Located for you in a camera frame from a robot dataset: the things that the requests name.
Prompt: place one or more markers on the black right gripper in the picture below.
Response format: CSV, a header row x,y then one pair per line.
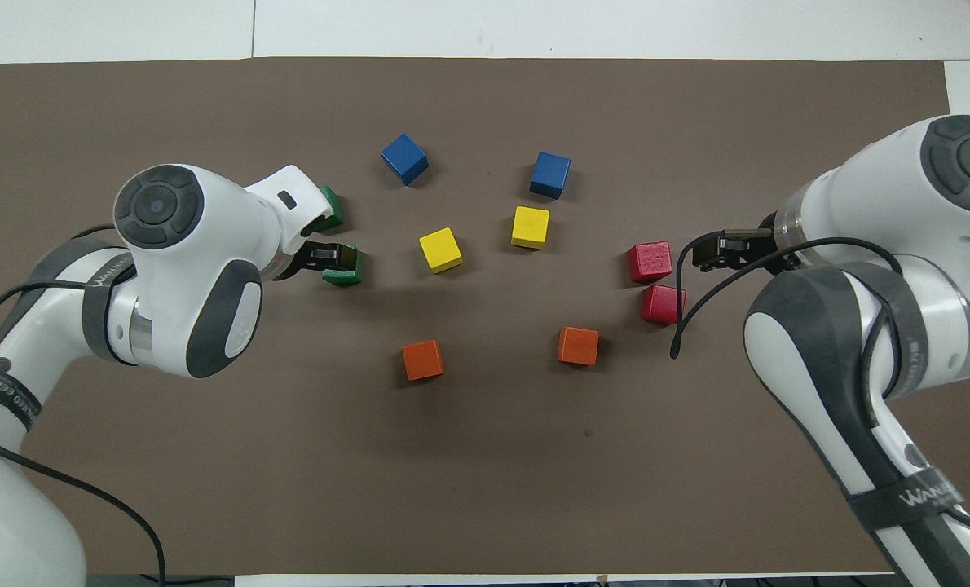
x,y
766,244

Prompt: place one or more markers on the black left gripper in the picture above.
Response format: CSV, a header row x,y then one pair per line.
x,y
297,265

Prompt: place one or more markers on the green wooden block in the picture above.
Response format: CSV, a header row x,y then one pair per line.
x,y
334,208
343,278

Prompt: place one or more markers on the red wooden block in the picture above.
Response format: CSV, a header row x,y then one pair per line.
x,y
650,261
662,304

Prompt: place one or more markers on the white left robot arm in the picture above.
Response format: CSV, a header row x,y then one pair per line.
x,y
200,269

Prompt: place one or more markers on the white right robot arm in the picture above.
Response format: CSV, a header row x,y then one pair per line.
x,y
860,204

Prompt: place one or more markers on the yellow wooden block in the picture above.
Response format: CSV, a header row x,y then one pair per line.
x,y
530,226
440,249

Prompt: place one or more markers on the blue wooden block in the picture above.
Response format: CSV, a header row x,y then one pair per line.
x,y
550,173
404,159

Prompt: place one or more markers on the orange wooden block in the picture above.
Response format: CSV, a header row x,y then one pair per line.
x,y
422,359
578,345

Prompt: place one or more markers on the brown table mat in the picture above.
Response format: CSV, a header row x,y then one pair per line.
x,y
485,489

